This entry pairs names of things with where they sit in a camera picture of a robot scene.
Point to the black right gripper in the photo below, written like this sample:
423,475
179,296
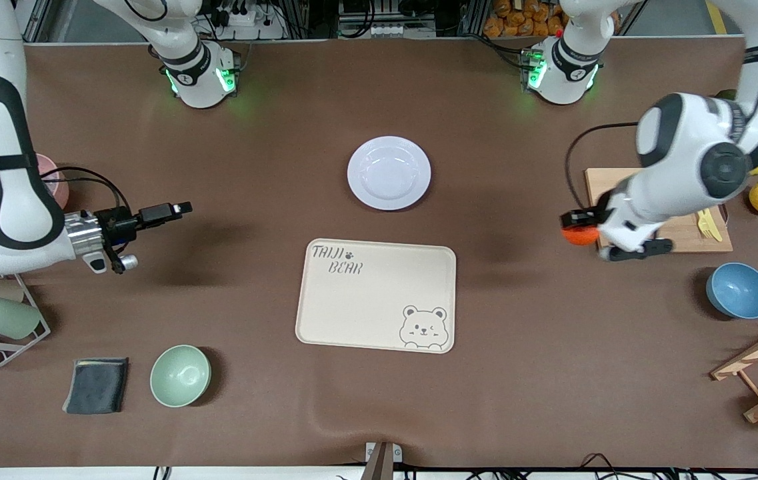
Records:
117,220

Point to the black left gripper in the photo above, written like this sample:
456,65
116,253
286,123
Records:
597,214

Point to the orange fruit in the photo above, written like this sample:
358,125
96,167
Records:
580,236

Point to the white round plate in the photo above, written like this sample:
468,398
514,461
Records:
388,173

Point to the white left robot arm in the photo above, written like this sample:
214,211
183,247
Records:
685,133

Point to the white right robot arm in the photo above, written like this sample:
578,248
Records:
12,220

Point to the wooden cutting board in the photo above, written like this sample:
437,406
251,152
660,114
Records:
693,244

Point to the pink bowl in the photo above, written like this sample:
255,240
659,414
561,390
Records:
55,186

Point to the yellow plastic fork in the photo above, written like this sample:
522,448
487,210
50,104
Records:
708,225

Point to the light green bowl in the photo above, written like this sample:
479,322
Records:
180,375

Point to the blue bowl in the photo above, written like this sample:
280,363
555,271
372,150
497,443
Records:
738,290

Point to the dark grey folded cloth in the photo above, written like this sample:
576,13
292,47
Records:
96,385

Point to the dark green lime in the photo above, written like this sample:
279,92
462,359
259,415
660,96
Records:
727,94

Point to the light green cup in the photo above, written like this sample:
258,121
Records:
4,316

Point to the white power strip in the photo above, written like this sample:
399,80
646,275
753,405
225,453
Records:
248,23

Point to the bag of oranges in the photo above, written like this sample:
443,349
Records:
525,16

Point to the cream bear print tray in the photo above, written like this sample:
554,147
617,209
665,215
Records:
376,295

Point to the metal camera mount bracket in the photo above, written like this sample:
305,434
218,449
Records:
382,460

